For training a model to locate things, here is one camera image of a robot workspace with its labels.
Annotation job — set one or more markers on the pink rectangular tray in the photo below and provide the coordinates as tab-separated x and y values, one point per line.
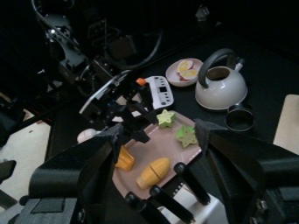
163	145

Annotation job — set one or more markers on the black cup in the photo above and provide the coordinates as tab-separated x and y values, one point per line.
239	118

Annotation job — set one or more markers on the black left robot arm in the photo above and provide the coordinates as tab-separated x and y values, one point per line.
68	49

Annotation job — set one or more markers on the toy boiled egg half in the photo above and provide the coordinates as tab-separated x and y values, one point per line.
188	74
184	66

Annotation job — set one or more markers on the dark green toy starfruit slice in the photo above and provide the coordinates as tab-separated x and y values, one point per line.
187	136

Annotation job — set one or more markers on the white knife block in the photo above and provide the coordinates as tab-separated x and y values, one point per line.
210	213

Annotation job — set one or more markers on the white toy egg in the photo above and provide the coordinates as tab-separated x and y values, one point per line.
86	135

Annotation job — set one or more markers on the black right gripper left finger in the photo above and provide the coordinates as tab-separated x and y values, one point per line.
70	172

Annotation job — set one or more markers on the white toy timer orange knob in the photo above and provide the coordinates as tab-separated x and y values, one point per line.
162	92

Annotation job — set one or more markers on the pink bowl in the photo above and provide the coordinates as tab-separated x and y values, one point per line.
175	79

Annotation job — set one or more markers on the yellow toy corn cob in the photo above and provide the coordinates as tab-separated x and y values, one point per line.
154	173

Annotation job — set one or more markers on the light wooden board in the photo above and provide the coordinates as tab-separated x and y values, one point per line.
288	122

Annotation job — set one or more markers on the orange toy fruit piece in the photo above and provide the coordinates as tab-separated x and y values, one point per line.
126	160

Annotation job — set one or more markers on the light green toy starfruit slice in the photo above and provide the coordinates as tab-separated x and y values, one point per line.
166	118

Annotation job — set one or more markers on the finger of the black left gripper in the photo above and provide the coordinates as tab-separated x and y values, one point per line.
147	102
134	125

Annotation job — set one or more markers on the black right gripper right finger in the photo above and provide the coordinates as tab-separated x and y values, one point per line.
248	163

